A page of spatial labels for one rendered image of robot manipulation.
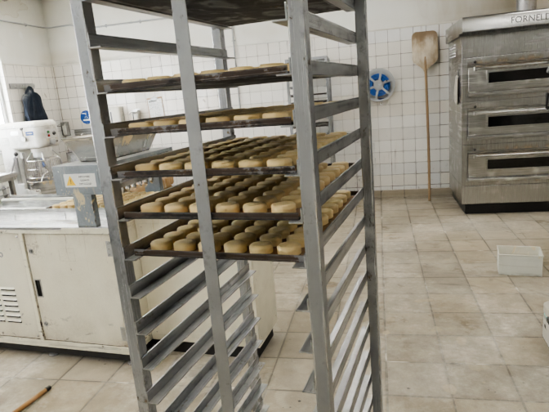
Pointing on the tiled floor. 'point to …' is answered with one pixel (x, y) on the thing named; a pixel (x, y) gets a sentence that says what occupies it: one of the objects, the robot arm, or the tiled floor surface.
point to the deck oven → (499, 112)
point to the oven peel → (421, 47)
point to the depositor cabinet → (63, 289)
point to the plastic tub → (519, 261)
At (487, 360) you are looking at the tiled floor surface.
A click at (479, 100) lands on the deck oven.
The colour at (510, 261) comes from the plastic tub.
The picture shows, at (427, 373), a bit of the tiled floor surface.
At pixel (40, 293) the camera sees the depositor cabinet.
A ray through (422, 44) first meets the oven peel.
